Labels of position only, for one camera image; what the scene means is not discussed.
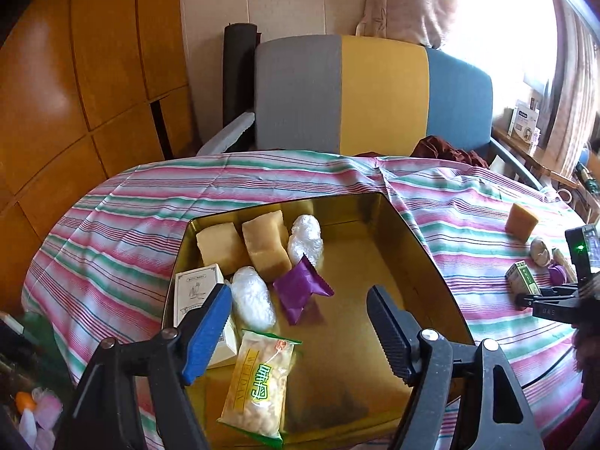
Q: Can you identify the wooden desk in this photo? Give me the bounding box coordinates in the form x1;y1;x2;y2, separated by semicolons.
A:
492;126;600;207

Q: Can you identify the large clear plastic-wrapped bundle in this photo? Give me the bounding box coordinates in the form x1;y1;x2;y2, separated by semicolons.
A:
231;266;277;331

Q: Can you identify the pink floral curtain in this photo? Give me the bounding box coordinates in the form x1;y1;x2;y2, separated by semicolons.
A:
356;0;462;50
544;0;600;179

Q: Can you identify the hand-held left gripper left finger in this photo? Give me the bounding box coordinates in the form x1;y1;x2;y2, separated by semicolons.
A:
56;282;234;450

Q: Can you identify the green carton box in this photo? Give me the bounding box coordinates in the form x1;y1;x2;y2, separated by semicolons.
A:
505;262;547;297

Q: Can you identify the yellow sponge block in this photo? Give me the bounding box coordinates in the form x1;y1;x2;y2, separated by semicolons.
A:
196;222;249;275
505;202;540;243
241;210;292;282

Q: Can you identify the white and blue box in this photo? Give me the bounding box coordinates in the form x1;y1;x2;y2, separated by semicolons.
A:
508;98;542;144

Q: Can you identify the small clear plastic-wrapped bundle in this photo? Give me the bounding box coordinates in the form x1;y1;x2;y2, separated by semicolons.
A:
287;214;324;268

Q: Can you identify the striped bedsheet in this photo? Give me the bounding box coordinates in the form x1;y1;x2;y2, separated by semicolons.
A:
21;150;596;450

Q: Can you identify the grey round packet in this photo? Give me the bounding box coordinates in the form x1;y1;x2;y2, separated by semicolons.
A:
531;238;555;268

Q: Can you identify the wooden wardrobe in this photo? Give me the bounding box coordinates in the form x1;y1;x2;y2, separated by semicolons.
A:
0;0;198;310

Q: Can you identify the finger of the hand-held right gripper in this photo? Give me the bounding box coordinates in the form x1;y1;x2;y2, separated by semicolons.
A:
514;283;589;326

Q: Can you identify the green-edged snack packet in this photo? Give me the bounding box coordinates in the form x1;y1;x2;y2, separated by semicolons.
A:
216;329;301;448

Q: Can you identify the pink and white bundle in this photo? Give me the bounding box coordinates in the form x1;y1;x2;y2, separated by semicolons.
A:
14;387;64;450

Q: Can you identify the person's right forearm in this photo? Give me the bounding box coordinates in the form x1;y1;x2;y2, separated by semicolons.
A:
574;323;600;399

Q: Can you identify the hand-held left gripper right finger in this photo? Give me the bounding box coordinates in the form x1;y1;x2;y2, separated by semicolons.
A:
366;285;545;450

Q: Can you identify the golden tin box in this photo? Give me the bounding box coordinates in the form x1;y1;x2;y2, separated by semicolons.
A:
162;192;474;446

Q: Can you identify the white carton box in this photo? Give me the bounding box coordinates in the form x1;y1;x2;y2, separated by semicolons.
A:
174;262;240;369

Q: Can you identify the black rolled mat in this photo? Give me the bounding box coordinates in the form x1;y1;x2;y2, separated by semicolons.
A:
223;22;260;127

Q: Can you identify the dark red cloth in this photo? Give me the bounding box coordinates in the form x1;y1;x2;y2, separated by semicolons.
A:
411;135;491;167

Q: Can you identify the blue yellow grey chair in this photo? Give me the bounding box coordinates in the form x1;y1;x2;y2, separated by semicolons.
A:
197;34;545;188

